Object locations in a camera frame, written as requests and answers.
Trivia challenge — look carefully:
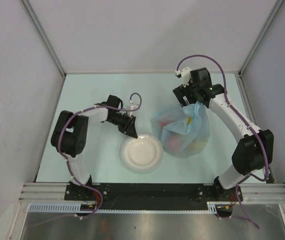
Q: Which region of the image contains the purple cable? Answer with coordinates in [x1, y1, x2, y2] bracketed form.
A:
[32, 92, 143, 226]
[176, 54, 271, 230]

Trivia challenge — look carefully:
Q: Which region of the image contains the light blue plastic bag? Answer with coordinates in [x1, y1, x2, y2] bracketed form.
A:
[150, 102, 210, 157]

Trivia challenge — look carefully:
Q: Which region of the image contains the white paper plate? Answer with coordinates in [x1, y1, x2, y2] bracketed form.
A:
[120, 134, 164, 173]

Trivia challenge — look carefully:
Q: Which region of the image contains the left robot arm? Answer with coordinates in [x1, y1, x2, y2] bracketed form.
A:
[50, 92, 142, 200]

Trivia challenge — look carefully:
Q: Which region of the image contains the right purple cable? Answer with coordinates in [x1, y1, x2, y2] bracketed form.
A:
[176, 54, 271, 230]

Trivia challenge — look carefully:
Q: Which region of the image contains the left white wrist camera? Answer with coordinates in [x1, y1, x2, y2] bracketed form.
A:
[127, 100, 140, 113]

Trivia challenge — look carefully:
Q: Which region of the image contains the white slotted cable duct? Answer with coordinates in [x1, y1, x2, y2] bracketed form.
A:
[28, 201, 220, 215]

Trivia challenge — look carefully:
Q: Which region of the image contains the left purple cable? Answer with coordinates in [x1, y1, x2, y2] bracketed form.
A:
[32, 92, 143, 226]

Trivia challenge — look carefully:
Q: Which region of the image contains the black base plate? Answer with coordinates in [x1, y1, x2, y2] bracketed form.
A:
[64, 181, 244, 211]

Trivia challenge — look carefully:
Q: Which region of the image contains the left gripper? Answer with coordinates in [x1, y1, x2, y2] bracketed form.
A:
[107, 112, 137, 139]

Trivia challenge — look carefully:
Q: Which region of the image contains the aluminium frame rail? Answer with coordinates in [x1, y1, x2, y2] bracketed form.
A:
[19, 182, 285, 204]

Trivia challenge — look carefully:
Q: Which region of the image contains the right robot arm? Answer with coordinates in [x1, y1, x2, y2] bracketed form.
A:
[173, 67, 274, 201]

